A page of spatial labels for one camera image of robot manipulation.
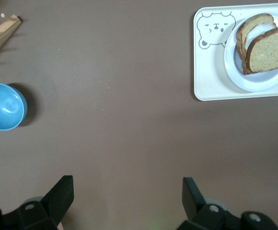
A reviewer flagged white round plate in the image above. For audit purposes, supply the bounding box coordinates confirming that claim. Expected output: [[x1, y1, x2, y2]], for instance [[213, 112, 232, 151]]
[[224, 13, 278, 93]]

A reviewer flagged wooden drying rack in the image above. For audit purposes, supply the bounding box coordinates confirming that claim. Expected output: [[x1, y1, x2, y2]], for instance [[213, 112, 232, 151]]
[[0, 13, 22, 65]]

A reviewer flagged cream bear print tray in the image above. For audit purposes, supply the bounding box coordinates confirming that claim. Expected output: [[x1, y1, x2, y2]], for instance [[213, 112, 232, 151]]
[[193, 2, 278, 102]]

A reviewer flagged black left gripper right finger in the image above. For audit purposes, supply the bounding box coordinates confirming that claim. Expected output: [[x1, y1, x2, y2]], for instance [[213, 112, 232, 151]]
[[177, 177, 278, 230]]

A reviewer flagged fried egg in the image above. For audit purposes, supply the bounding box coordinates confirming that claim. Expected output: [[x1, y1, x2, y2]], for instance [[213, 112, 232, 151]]
[[245, 23, 277, 46]]

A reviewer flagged plain brown bread slice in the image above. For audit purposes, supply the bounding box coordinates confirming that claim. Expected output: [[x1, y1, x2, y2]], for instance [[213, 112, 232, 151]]
[[245, 23, 278, 74]]

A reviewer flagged blue bowl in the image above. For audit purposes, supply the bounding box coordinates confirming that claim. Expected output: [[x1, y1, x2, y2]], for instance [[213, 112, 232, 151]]
[[0, 82, 28, 131]]

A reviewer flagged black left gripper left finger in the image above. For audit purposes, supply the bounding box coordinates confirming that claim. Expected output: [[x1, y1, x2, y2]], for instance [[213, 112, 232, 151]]
[[0, 175, 74, 230]]

